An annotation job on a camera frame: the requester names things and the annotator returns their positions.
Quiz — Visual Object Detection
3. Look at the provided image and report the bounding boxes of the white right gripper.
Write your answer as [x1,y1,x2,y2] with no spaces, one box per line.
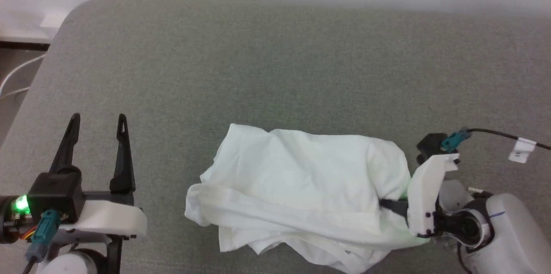
[378,153,461,238]

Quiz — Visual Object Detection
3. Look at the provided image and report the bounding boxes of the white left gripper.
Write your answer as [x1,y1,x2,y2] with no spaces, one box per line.
[49,113,148,240]

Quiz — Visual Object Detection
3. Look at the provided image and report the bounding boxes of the white shirt with grey stitching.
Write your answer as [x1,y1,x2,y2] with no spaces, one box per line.
[185,123,431,274]

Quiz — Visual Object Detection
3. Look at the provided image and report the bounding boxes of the dark baseboard strip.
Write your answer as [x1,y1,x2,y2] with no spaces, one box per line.
[0,40,52,51]

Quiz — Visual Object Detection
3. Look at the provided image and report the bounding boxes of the left teal plug black cable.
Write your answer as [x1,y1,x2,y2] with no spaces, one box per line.
[22,209,62,274]

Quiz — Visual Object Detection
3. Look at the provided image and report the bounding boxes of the teal plug black cable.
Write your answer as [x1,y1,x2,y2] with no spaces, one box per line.
[22,209,62,274]
[440,128,551,153]

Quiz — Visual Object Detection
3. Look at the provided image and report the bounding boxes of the right teal plug black cable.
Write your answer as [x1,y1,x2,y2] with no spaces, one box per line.
[440,128,551,153]

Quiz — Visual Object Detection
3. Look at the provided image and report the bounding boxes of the white floor cable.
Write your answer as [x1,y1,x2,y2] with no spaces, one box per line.
[0,87,30,100]
[0,53,46,96]

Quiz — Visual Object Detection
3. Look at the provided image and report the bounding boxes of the white cable label tag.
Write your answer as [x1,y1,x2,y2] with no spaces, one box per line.
[508,137,537,164]

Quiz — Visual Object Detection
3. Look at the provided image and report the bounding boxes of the white wall box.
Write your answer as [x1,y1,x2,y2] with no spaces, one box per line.
[40,11,70,30]

